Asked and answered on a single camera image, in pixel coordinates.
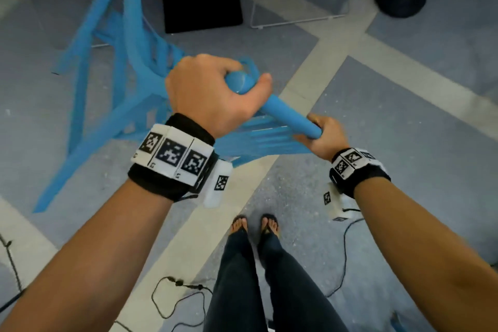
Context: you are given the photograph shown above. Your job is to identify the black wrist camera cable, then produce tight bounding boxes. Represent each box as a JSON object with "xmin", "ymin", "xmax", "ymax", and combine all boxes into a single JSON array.
[{"xmin": 325, "ymin": 208, "xmax": 365, "ymax": 298}]

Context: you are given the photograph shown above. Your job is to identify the blue wooden chair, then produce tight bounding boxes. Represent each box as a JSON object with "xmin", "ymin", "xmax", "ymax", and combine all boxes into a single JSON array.
[{"xmin": 33, "ymin": 0, "xmax": 323, "ymax": 213}]

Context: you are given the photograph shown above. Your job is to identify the person's right foot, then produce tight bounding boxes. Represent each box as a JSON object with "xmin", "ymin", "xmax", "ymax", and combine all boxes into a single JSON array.
[{"xmin": 260, "ymin": 214, "xmax": 280, "ymax": 239}]

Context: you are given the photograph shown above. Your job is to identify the person's left hand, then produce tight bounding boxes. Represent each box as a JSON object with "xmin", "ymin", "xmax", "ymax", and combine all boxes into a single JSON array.
[{"xmin": 165, "ymin": 53, "xmax": 273, "ymax": 140}]

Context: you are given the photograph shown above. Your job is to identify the black marker wristband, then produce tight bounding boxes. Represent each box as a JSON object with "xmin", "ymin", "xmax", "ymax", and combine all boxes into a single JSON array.
[
  {"xmin": 329, "ymin": 148, "xmax": 391, "ymax": 199},
  {"xmin": 128, "ymin": 113, "xmax": 219, "ymax": 202}
]

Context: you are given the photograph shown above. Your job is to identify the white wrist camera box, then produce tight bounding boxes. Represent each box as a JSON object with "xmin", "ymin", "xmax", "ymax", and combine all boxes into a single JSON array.
[
  {"xmin": 202, "ymin": 159, "xmax": 234, "ymax": 209},
  {"xmin": 323, "ymin": 182, "xmax": 361, "ymax": 223}
]

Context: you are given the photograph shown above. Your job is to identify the person's legs in dark jeans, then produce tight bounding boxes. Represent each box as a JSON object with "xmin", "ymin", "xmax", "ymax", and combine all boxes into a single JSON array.
[{"xmin": 203, "ymin": 227, "xmax": 349, "ymax": 332}]

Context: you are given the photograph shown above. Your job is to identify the person's left foot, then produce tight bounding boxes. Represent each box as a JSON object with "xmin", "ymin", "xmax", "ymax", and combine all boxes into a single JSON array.
[{"xmin": 230, "ymin": 216, "xmax": 249, "ymax": 236}]

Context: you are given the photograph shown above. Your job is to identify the person's foot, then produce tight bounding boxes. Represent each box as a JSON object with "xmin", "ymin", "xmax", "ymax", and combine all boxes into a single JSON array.
[
  {"xmin": 230, "ymin": 216, "xmax": 249, "ymax": 236},
  {"xmin": 260, "ymin": 214, "xmax": 280, "ymax": 239}
]

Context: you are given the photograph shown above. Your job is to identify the person's right forearm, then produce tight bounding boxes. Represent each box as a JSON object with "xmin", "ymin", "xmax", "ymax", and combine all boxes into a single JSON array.
[{"xmin": 353, "ymin": 177, "xmax": 498, "ymax": 332}]

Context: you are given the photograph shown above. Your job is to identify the person's left forearm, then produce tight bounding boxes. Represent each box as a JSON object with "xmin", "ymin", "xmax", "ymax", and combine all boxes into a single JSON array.
[{"xmin": 0, "ymin": 178, "xmax": 174, "ymax": 332}]

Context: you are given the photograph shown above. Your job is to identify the black looped floor cable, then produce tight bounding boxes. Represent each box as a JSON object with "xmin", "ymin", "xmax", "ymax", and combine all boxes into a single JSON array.
[{"xmin": 151, "ymin": 276, "xmax": 213, "ymax": 328}]

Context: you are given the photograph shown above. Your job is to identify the person's right hand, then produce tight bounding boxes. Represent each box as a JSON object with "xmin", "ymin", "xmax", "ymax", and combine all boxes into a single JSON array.
[{"xmin": 294, "ymin": 113, "xmax": 351, "ymax": 162}]

